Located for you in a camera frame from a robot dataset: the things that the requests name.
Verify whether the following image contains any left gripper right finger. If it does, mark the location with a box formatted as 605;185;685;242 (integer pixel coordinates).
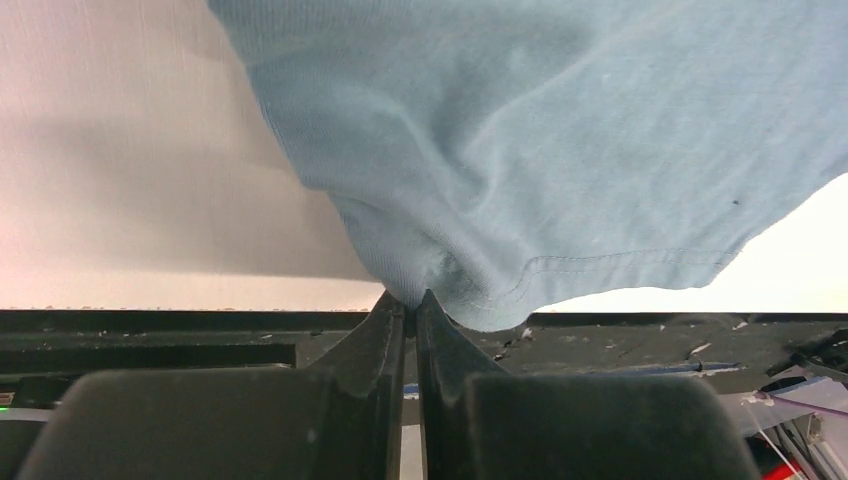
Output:
415;293;759;479

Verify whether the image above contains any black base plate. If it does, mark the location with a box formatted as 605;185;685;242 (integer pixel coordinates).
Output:
1;310;847;405

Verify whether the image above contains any blue-grey t shirt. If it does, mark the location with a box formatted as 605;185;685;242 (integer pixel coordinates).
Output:
208;1;847;331

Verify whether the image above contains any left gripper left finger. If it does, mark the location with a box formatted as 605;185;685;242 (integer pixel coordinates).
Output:
17;295;405;479

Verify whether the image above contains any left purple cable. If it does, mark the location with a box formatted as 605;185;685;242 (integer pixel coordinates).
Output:
768;390;848;420

